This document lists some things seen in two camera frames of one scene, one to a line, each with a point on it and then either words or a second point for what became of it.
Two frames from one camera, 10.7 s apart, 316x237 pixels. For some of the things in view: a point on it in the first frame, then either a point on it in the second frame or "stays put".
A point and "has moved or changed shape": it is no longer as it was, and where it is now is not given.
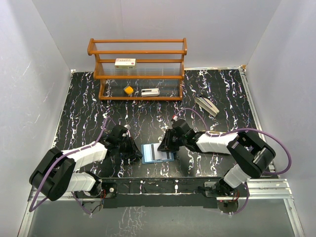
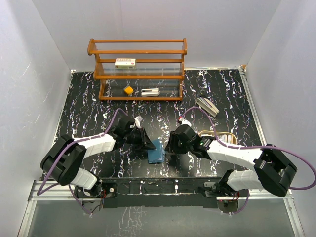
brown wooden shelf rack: [139, 69] stays put
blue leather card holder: [150, 154] has moved or changed shape
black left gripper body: [125, 146] → [136, 137]
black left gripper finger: [132, 158] → [145, 148]
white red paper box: [125, 63] stays put
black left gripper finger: [137, 151] → [148, 141]
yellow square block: [129, 90] stays put
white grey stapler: [149, 92] stays put
